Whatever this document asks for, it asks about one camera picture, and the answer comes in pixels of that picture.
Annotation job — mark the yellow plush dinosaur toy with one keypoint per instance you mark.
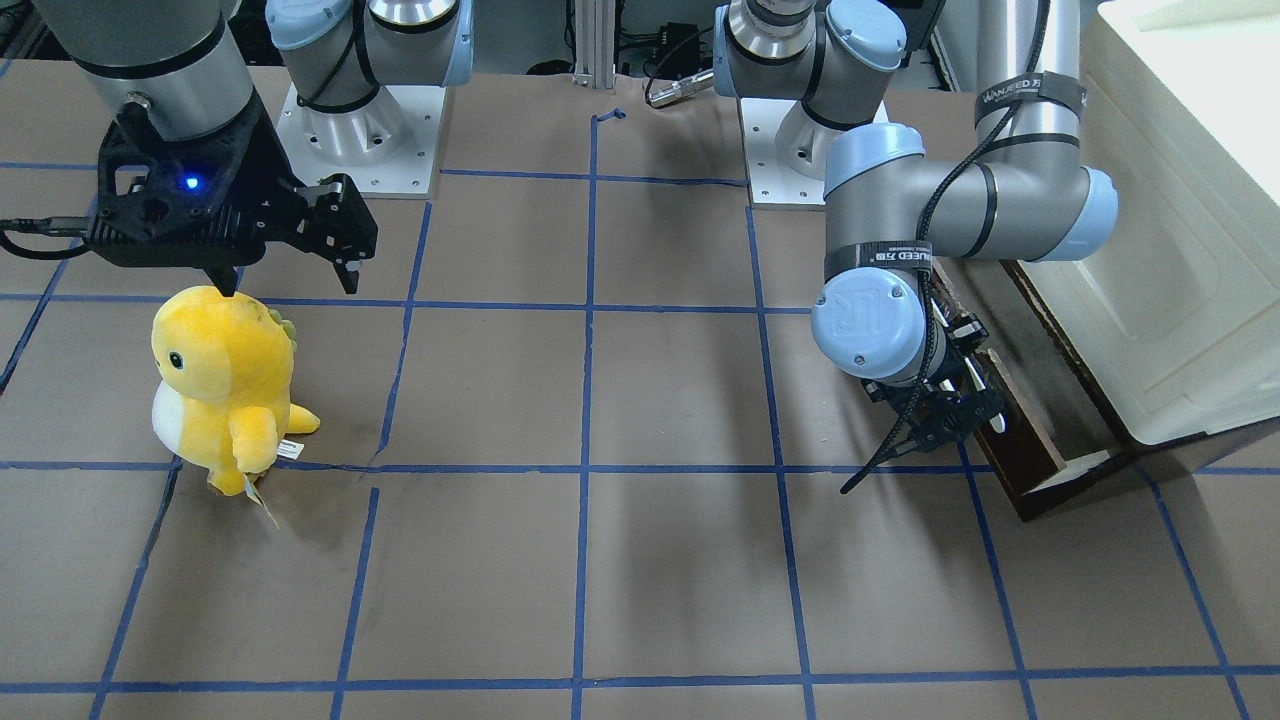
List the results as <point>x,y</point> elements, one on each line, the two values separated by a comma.
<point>224,400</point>

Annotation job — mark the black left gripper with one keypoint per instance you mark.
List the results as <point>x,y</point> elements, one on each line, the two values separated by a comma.
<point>948,415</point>

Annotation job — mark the cream white cabinet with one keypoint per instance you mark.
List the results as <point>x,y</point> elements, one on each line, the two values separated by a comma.
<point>1177,315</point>

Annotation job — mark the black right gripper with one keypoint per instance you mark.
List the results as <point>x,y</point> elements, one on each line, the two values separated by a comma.
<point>268,165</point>

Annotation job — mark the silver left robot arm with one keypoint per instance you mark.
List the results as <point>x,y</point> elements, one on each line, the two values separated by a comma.
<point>893,207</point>

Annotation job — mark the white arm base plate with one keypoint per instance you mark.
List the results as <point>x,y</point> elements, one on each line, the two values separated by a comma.
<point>389,148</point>
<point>785,152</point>

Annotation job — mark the dark brown wooden drawer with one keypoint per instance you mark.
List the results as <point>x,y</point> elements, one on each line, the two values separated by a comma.
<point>1062,436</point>

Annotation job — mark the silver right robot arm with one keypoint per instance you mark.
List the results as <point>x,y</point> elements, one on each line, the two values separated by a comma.
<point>180,60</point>

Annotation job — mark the aluminium frame post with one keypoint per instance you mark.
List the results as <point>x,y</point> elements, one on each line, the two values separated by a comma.
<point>594,44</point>

